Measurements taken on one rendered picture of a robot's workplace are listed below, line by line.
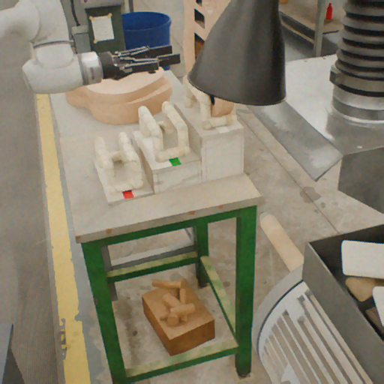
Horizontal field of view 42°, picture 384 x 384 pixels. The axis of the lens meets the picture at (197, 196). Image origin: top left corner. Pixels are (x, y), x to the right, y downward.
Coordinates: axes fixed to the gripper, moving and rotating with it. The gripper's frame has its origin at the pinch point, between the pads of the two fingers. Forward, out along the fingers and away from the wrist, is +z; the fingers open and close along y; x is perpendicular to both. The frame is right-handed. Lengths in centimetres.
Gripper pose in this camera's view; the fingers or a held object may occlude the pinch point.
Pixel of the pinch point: (166, 55)
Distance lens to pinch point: 156.1
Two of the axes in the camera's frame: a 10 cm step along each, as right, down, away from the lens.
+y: 3.4, 5.3, -7.7
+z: 9.4, -2.3, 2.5
